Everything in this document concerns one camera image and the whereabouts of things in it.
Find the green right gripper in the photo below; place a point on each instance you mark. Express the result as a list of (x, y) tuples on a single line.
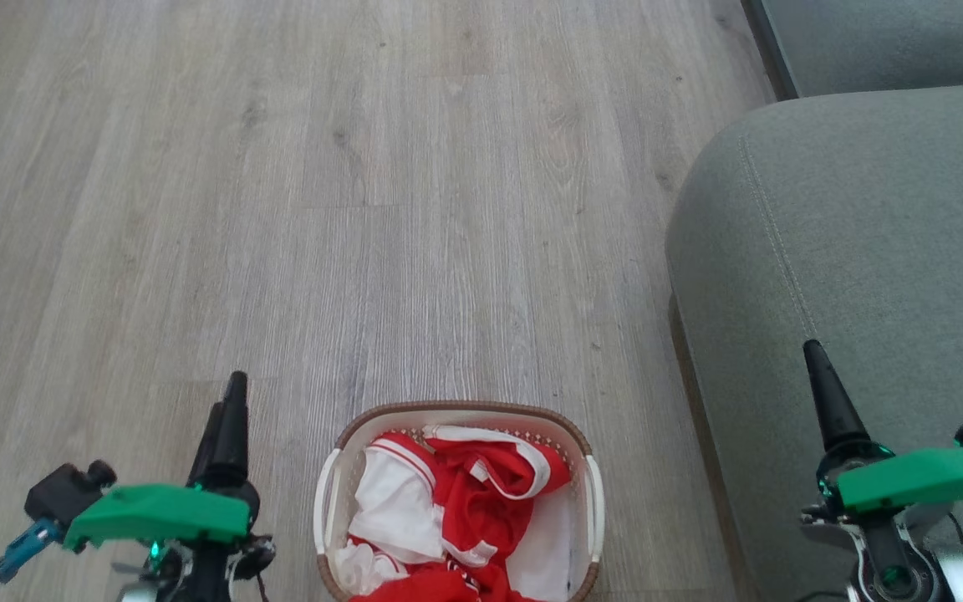
[(916, 481)]

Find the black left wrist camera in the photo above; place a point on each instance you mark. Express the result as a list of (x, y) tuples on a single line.
[(63, 493)]

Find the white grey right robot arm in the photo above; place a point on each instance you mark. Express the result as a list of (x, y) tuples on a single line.
[(899, 560)]

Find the grey fabric sofa section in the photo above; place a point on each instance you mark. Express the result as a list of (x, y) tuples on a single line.
[(891, 42)]

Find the white cloth basket liner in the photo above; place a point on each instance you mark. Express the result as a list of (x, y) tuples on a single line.
[(550, 552)]

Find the red white sports jersey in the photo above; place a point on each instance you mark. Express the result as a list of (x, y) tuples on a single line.
[(398, 510)]

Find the grey fabric sofa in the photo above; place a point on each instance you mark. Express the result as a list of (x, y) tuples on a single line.
[(866, 251)]

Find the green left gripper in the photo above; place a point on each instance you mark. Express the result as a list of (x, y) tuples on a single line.
[(155, 514)]

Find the white laundry basket brown rim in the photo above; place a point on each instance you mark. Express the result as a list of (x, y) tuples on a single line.
[(327, 510)]

